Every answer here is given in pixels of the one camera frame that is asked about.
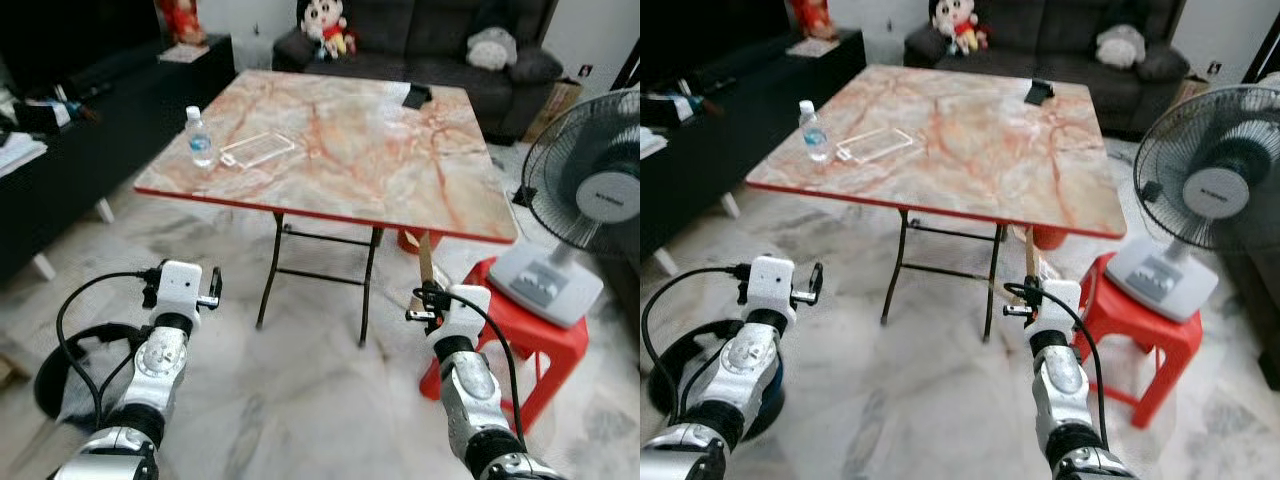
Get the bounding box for black round rubbish bin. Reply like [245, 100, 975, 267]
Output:
[645, 319, 787, 443]
[34, 322, 153, 433]

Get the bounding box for red plastic stool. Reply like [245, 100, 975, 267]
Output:
[1073, 251, 1205, 430]
[419, 257, 591, 434]

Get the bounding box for clear plastic water bottle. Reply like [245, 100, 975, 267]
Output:
[185, 106, 217, 169]
[797, 100, 832, 164]

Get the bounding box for clear plastic tray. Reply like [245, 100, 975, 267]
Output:
[218, 132, 298, 170]
[836, 127, 917, 165]

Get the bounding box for marble pattern folding table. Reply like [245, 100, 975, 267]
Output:
[133, 68, 521, 347]
[745, 64, 1129, 343]

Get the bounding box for black low cabinet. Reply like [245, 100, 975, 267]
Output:
[640, 29, 867, 277]
[0, 34, 237, 287]

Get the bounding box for grey table fan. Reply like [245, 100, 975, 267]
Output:
[1105, 84, 1280, 324]
[487, 88, 641, 330]

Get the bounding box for brown cardboard box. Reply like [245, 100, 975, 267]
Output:
[1178, 72, 1217, 109]
[524, 79, 584, 143]

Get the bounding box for white paper stack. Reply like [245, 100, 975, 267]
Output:
[0, 134, 49, 179]

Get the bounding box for grey plush toy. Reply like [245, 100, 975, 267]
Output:
[1095, 22, 1149, 70]
[466, 27, 520, 72]

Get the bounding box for dark grey sofa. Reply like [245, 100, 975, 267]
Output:
[272, 0, 565, 143]
[903, 0, 1193, 139]

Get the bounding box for red figure doll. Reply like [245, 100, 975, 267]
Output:
[160, 0, 207, 46]
[790, 0, 839, 42]

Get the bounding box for black television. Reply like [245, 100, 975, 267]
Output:
[640, 0, 793, 93]
[0, 0, 167, 93]

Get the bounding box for cartoon boy plush doll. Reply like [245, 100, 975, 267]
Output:
[297, 0, 357, 62]
[928, 0, 990, 57]

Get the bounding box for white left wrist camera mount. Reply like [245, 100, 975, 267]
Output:
[745, 256, 799, 317]
[155, 260, 206, 322]

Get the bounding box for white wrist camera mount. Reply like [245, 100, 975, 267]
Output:
[745, 256, 799, 317]
[1035, 279, 1085, 337]
[155, 260, 206, 322]
[430, 285, 492, 347]

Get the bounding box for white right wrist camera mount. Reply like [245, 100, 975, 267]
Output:
[430, 285, 492, 347]
[1035, 279, 1085, 337]

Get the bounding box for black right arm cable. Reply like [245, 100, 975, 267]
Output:
[414, 284, 527, 453]
[1004, 280, 1111, 447]

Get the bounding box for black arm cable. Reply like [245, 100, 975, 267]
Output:
[55, 266, 164, 425]
[414, 284, 527, 453]
[641, 262, 753, 421]
[1004, 280, 1111, 447]

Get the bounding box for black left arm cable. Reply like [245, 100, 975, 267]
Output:
[641, 262, 753, 421]
[55, 266, 164, 425]

